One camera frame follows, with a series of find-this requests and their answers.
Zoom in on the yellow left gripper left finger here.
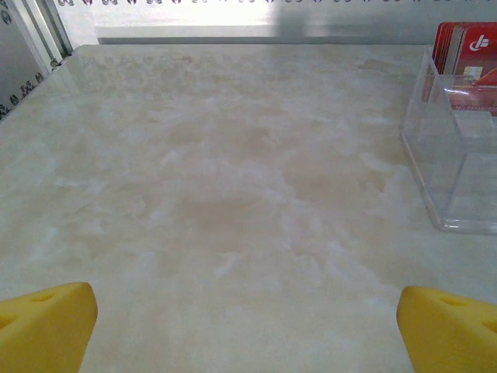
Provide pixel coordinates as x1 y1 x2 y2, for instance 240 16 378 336
0 281 98 373

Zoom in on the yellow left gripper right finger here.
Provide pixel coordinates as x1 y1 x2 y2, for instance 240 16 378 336
396 285 497 373

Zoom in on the clear acrylic card box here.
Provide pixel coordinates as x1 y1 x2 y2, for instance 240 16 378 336
399 45 497 234

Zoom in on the red credit card stack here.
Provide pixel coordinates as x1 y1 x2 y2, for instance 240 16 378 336
421 22 497 117

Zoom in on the aluminium left corner post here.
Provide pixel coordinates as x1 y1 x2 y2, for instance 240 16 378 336
11 0 75 73

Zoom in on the aluminium back rail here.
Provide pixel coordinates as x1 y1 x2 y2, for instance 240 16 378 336
95 25 440 46

